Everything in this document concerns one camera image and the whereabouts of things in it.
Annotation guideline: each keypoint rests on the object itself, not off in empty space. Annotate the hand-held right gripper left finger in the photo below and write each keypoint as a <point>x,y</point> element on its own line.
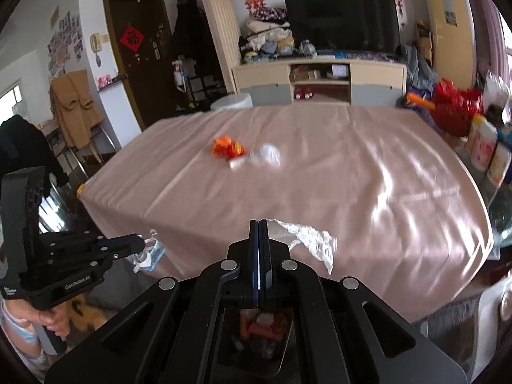
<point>254,256</point>

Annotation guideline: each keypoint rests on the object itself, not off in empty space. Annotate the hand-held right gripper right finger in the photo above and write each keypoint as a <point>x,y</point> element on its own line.
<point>266,256</point>

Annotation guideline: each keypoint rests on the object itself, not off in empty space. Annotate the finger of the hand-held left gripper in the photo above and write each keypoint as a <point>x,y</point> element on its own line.
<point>122,241</point>
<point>118,256</point>

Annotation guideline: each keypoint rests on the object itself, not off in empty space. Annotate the clear plastic film wrapper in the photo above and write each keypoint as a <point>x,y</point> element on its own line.
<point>308,240</point>

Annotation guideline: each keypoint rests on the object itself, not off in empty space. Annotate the person's left forearm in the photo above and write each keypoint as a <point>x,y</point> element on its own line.
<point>18,336</point>

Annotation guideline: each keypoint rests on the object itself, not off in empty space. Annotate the person's left hand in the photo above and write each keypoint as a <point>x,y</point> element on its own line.
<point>54,320</point>

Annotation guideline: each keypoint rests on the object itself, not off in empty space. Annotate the metal chair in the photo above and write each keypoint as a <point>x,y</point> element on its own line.
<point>96,144</point>

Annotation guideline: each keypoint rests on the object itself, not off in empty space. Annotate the clear crumpled plastic wrap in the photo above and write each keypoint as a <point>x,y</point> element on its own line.
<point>266,155</point>

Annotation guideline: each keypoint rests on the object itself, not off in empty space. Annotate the black jacket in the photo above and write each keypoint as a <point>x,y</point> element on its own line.
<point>24,148</point>

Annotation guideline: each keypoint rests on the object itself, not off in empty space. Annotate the orange wrapper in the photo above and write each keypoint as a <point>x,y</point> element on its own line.
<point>220,148</point>

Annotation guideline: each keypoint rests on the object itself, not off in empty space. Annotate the brown coat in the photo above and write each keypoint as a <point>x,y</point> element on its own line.
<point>76,108</point>

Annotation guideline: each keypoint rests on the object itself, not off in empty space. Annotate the white round stool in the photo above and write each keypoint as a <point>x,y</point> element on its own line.
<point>231,102</point>

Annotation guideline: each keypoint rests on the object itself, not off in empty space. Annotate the pink box on shelf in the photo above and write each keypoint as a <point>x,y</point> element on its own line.
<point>106,80</point>

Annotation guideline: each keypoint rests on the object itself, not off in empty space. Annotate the dark brown door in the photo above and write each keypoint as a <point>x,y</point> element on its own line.
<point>140,80</point>

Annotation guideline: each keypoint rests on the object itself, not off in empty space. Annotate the beige television cabinet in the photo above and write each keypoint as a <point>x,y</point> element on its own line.
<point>260,76</point>

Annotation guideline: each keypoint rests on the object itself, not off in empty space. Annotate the red diamond door paper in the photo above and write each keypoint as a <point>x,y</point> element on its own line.
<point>132,39</point>

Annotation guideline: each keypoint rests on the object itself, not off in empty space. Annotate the glass globe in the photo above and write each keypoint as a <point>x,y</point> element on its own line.
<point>308,48</point>

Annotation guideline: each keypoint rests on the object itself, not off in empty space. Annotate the dark coats on rack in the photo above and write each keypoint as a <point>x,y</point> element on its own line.
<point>192,36</point>

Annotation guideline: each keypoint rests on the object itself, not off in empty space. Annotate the orange toy tube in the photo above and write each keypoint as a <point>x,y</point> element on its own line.
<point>420,100</point>

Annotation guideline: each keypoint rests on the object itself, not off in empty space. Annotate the pile of clothes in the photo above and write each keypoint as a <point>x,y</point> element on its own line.
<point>268,36</point>

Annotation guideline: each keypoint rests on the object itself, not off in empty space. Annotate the blue cloth heap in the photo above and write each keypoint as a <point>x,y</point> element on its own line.
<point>416,72</point>

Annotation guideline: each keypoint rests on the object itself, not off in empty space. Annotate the red basket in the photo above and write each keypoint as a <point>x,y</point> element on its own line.
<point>456,108</point>

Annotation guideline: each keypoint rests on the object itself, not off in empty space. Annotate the white plastic bottle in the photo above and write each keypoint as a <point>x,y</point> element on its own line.
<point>484,146</point>
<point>475,128</point>
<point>500,164</point>

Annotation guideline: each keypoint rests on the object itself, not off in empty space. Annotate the black television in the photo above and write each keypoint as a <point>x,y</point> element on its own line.
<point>344,22</point>

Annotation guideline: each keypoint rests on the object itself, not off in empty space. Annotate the cardboard boxes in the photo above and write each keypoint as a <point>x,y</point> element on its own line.
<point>424,42</point>

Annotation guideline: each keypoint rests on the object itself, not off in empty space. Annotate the beige standing air conditioner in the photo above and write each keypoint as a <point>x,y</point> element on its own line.
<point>448,36</point>

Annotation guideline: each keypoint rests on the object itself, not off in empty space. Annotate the pink curtain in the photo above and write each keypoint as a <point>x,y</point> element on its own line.
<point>488,20</point>

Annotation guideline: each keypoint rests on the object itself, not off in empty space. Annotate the wall intercom phone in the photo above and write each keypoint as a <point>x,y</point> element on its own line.
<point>96,43</point>

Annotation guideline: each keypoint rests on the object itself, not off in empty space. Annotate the wall photo collage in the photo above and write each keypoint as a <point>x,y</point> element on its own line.
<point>66,42</point>

